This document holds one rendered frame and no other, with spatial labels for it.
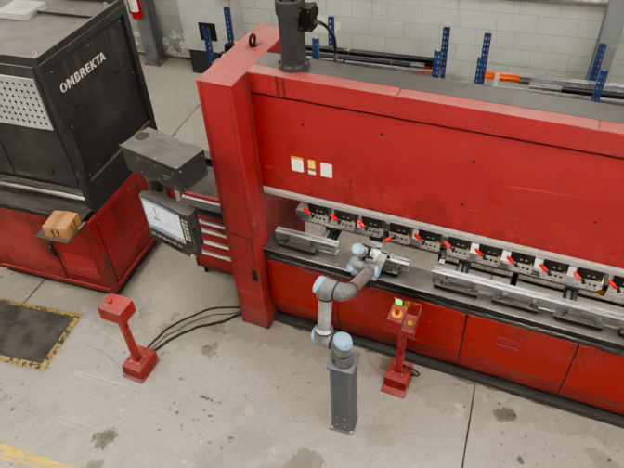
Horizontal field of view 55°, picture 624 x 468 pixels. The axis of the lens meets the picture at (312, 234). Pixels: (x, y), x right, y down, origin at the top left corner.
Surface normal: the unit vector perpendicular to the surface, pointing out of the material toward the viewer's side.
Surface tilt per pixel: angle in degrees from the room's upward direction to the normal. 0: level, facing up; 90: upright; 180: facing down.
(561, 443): 0
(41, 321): 0
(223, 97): 90
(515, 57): 90
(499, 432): 0
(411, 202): 90
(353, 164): 90
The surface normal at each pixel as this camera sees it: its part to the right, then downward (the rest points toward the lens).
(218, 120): -0.39, 0.64
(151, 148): -0.04, -0.73
